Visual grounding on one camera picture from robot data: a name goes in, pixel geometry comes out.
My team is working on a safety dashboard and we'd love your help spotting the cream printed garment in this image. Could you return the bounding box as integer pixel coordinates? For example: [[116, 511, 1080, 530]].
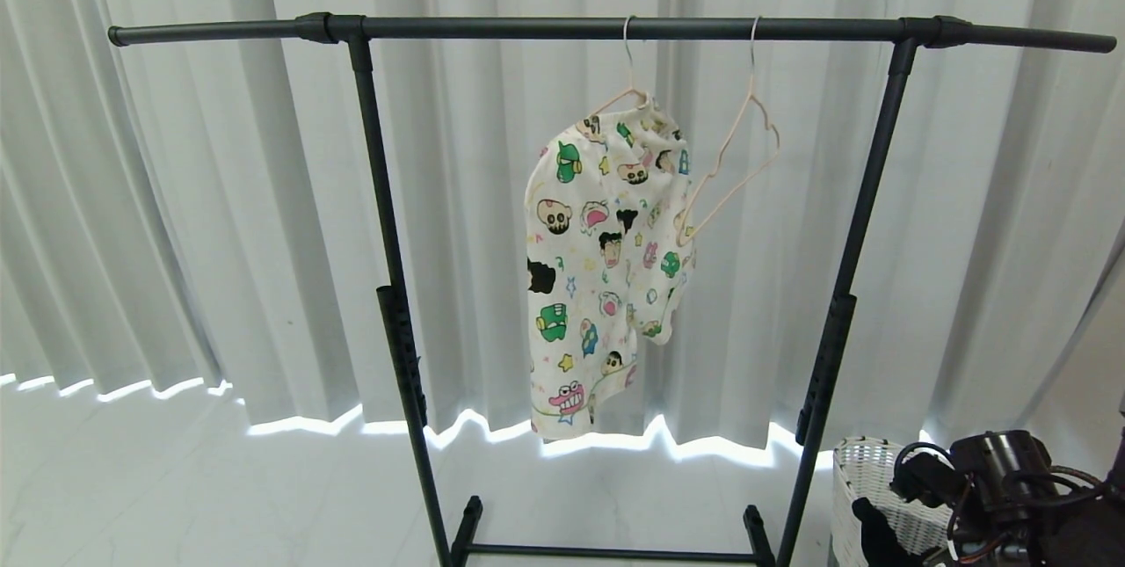
[[525, 101, 697, 442]]

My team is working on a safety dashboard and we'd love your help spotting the pink clothes hanger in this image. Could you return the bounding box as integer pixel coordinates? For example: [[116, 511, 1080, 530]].
[[675, 18, 781, 247], [587, 16, 656, 120]]

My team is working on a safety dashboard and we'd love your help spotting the black garment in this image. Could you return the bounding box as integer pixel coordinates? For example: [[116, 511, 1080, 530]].
[[851, 497, 925, 567]]

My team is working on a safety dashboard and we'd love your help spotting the black clothes rack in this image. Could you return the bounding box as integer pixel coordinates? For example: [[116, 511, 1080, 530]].
[[107, 13, 1117, 567]]

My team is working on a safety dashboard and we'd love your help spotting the white laundry basket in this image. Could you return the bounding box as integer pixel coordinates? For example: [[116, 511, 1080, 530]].
[[831, 437, 961, 567]]

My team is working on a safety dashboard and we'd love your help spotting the white curtain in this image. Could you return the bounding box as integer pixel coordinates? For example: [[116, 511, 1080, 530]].
[[0, 0, 1125, 471]]

